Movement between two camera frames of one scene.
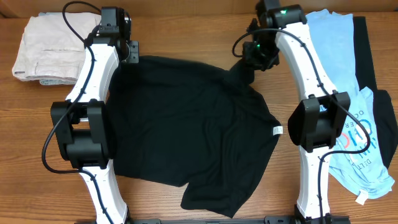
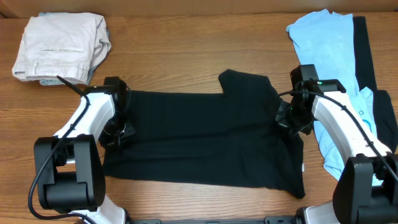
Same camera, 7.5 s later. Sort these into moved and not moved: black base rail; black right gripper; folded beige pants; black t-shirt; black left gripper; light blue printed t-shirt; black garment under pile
Moved: black right gripper; black left gripper; black t-shirt
Not moved: light blue printed t-shirt; black base rail; black garment under pile; folded beige pants
